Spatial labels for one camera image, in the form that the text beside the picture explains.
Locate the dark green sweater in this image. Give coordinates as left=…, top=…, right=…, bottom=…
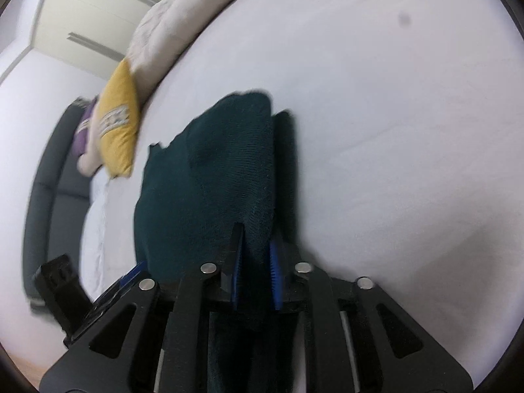
left=134, top=90, right=302, bottom=393

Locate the cream wardrobe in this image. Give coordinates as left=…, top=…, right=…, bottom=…
left=30, top=0, right=198, bottom=63

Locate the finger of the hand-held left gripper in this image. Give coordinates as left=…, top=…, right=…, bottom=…
left=32, top=254, right=93, bottom=335
left=63, top=259, right=148, bottom=348

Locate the grey padded headboard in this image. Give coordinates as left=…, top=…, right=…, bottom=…
left=23, top=98, right=100, bottom=309

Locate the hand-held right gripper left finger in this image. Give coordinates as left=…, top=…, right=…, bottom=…
left=39, top=222, right=249, bottom=393

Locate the purple pillow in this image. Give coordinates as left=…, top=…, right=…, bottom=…
left=71, top=96, right=101, bottom=159

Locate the bed with white sheet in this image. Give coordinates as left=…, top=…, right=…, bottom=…
left=80, top=0, right=521, bottom=382

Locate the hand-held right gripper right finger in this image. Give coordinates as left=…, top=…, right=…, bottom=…
left=268, top=237, right=474, bottom=393

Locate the yellow pillow with patterned band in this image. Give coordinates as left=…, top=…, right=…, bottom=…
left=97, top=58, right=142, bottom=179

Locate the beige duvet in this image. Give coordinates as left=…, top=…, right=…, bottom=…
left=77, top=0, right=280, bottom=178

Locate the white pillow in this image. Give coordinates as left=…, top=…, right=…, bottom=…
left=79, top=167, right=114, bottom=302

